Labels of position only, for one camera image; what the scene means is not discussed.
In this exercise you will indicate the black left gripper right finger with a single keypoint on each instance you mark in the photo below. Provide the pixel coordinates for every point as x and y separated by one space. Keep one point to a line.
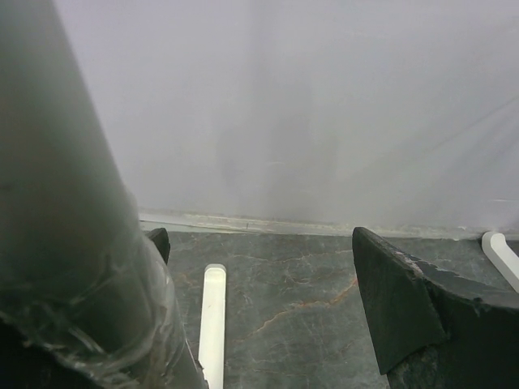
430 327

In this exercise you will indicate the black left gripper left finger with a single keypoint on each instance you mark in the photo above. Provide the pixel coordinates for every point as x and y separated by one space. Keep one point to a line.
160 238

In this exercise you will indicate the silver white clothes rail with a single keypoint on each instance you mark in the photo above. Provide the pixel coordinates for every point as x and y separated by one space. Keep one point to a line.
332 114

